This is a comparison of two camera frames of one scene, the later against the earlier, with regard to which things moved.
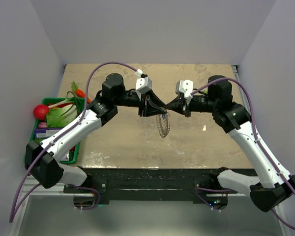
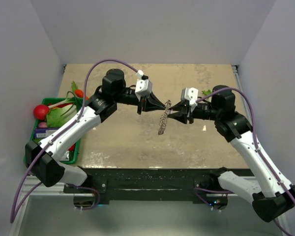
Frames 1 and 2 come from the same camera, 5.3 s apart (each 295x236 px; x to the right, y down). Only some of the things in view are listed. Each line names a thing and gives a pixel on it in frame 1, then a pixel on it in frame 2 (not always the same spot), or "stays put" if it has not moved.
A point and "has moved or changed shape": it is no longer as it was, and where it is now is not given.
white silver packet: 67,157 stays put
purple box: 45,132 stays put
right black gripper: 182,105 → 181,116
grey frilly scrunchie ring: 163,124 has moved or changed shape
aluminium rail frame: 27,183 stays put
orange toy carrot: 79,92 stays put
